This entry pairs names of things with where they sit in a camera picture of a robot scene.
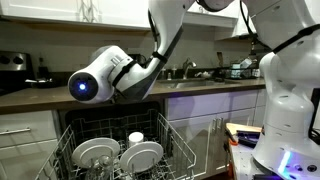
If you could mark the steel sink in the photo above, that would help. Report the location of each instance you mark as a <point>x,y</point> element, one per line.
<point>178,84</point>

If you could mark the silver toaster oven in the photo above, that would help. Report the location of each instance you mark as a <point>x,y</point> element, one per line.
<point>15,69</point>

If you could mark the white plate in rack right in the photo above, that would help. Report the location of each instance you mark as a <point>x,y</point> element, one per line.
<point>141,157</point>

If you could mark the wire dishwasher rack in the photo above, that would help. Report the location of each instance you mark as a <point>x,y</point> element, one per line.
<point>177,163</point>

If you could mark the white upper cabinet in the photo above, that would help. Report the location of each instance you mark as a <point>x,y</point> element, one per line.
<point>129,14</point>

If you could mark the black frying pan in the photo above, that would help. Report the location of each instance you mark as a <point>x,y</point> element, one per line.
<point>43,83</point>

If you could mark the white plate in rack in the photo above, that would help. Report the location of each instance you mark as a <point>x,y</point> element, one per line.
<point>89,151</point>
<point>141,157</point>

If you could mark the clear glass in rack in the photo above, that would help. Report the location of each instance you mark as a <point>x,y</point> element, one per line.
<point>101,169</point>

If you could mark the orange handled tool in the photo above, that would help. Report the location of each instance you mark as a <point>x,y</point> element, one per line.
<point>231,139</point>

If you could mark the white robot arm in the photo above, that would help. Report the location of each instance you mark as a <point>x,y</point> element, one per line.
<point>291,31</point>

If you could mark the white plate in rack left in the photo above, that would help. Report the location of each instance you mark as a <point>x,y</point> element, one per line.
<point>89,151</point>

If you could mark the dish drying rack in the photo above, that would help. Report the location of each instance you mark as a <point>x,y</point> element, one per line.
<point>245,69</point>

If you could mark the white drawer front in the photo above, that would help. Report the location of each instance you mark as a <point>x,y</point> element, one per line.
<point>21,128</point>

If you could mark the chrome faucet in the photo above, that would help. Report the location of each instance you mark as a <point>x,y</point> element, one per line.
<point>186,65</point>

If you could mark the white mug in rack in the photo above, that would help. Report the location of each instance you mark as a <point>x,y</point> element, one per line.
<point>135,138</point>

